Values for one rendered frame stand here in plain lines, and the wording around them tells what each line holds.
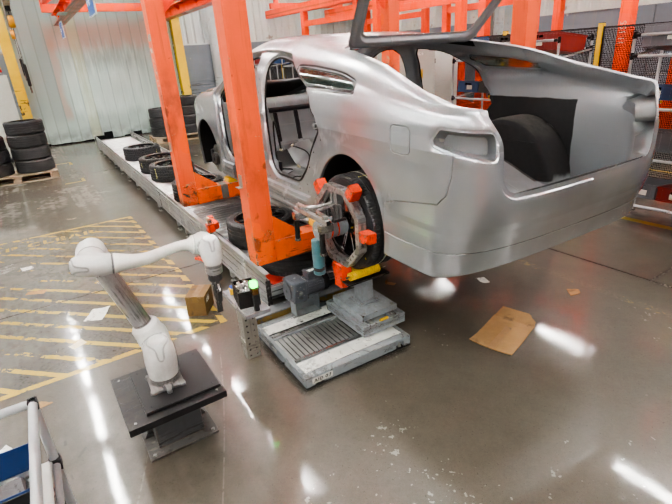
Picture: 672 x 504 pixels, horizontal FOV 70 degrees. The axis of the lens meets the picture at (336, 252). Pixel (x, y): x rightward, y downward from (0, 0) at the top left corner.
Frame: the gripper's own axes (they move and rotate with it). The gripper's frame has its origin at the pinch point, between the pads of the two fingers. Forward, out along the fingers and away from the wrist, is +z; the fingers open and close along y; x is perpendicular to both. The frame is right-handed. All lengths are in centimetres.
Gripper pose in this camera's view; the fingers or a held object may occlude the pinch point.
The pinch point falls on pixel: (219, 305)
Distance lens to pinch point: 272.4
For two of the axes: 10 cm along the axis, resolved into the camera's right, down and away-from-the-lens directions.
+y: 5.0, 3.4, -7.9
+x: 8.6, -2.3, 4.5
